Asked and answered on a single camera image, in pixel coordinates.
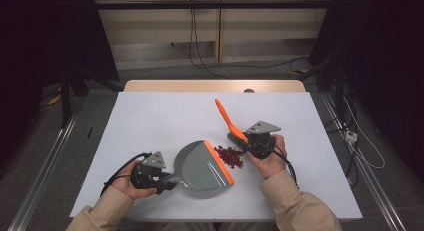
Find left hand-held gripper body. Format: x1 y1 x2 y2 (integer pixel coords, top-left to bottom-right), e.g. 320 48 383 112
129 150 168 192

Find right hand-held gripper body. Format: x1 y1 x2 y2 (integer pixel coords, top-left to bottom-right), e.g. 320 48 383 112
245 120 282 160

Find red and green beans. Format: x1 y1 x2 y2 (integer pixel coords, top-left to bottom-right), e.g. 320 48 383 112
214 144 246 170

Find grey dustpan with orange edge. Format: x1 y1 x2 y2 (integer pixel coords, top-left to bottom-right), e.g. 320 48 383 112
166 139 236 199

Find orange brush with grey bristles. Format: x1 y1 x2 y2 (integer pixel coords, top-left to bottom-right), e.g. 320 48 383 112
214 98 251 149

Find person's right hand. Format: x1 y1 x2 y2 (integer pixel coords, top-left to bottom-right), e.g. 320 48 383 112
245 133 288 180

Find person's left hand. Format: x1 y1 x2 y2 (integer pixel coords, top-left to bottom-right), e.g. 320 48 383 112
111 159 158 200

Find white table mat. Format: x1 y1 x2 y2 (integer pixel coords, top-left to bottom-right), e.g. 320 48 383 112
69 91 364 222

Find black metal stand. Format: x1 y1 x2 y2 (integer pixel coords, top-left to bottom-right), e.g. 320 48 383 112
316 57 354 125
58 67 91 129

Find black horizontal bar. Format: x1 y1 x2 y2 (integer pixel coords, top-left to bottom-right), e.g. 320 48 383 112
94 0 334 10

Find black curtain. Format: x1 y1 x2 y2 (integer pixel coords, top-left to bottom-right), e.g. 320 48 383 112
308 0 424 182
0 0 119 172

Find left hand-held gripper black cable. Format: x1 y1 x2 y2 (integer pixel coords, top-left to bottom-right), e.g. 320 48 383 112
99 152 153 197

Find hand-held gripper black cable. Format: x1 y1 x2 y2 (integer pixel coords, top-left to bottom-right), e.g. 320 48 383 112
271 147 300 189
99 152 153 197

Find right hand-held gripper black cable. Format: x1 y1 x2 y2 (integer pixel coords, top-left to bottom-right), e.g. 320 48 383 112
271 147 300 189

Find white floor cable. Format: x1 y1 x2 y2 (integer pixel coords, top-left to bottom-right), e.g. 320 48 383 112
343 95 386 170

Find aluminium floor rail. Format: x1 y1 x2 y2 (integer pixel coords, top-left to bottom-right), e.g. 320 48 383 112
8 110 79 231
319 92 406 231

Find black hanging cable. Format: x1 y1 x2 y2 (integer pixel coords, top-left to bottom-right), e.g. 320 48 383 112
188 7 231 80

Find light wooden post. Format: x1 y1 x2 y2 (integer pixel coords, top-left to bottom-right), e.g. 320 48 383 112
214 0 224 64

